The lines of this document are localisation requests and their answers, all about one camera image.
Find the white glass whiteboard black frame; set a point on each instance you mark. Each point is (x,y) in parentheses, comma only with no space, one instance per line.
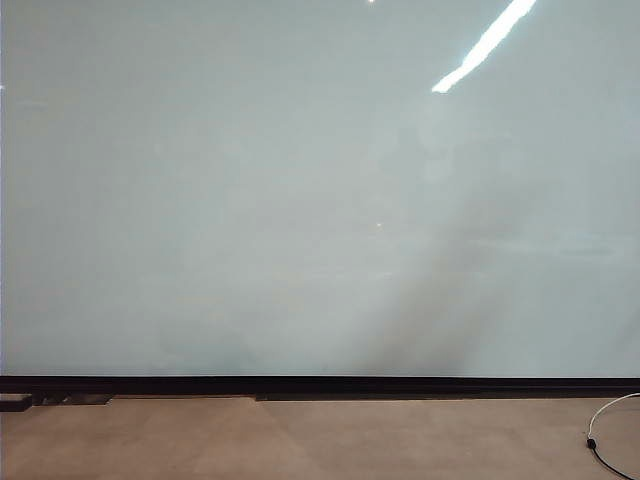
(280,200)

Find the black metal stand foot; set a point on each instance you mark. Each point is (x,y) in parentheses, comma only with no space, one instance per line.
(15,402)

